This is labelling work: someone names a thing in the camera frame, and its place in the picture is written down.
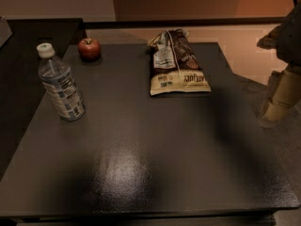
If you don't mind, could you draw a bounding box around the brown chip bag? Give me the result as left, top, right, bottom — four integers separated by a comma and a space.
148, 28, 211, 96

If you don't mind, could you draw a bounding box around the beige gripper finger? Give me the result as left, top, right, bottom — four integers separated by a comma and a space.
258, 64, 301, 128

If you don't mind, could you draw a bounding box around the red apple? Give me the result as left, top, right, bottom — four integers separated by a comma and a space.
77, 38, 101, 61

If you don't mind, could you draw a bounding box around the clear plastic water bottle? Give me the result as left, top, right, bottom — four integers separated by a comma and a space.
37, 42, 86, 121

